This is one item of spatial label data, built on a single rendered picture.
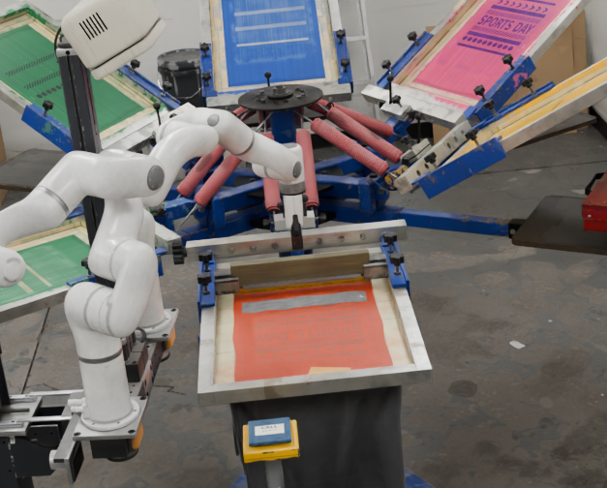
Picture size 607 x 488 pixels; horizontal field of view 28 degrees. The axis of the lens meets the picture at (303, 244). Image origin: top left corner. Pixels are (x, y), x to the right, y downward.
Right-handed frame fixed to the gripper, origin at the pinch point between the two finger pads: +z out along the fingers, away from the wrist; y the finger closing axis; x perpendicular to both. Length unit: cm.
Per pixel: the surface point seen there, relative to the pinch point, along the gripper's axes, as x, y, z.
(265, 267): -9.8, 1.2, 7.4
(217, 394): -24, 61, 14
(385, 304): 23.2, 15.3, 16.1
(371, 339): 16.9, 35.4, 16.2
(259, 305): -12.4, 9.1, 15.5
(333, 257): 10.1, 1.2, 6.1
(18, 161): -108, -152, 16
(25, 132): -157, -412, 80
